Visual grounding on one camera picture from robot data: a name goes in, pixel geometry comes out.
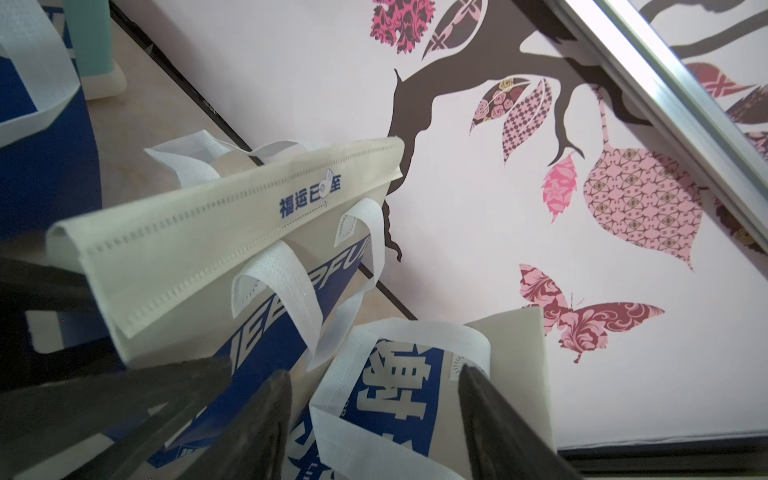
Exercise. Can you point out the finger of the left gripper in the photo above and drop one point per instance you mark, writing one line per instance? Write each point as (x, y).
(41, 421)
(51, 329)

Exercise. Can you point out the back aluminium rail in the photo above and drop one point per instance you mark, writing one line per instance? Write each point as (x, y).
(714, 149)

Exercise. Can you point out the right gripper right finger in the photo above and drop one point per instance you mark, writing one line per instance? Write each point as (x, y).
(500, 443)

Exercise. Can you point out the blue takeout bag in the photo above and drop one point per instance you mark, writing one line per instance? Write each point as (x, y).
(50, 167)

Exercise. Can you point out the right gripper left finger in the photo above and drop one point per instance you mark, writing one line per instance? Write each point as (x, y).
(253, 445)

